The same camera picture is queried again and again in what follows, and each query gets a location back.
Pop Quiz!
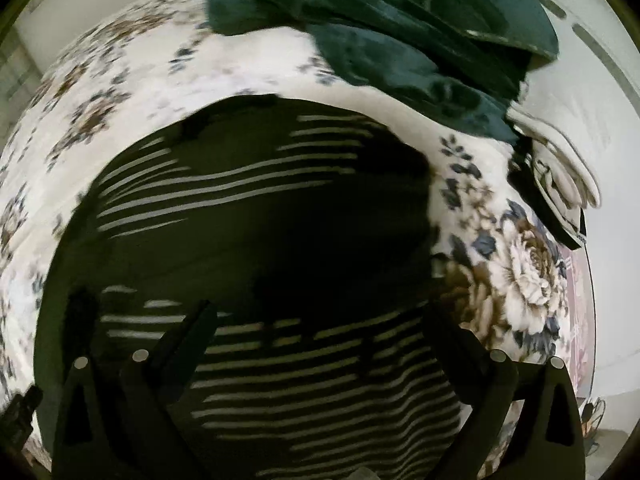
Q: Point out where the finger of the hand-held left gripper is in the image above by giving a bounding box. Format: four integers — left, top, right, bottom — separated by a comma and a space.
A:
0, 385, 43, 456

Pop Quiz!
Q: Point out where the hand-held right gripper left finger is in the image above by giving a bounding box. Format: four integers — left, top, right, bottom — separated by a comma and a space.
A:
52, 290, 218, 480

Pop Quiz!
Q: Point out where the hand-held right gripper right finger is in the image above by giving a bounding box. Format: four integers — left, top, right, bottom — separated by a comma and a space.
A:
422, 305, 586, 480

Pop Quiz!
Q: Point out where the black striped garment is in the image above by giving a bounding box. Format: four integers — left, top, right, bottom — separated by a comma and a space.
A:
32, 94, 476, 480

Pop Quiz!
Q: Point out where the black cloth with white label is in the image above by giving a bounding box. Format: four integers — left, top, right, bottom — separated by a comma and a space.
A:
506, 132, 587, 251

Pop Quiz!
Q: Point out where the white floral bed blanket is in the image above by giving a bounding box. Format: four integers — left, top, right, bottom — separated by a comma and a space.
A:
0, 0, 576, 480

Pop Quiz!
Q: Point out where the dark green plush blanket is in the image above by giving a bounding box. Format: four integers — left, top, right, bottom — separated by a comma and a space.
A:
206, 0, 560, 143

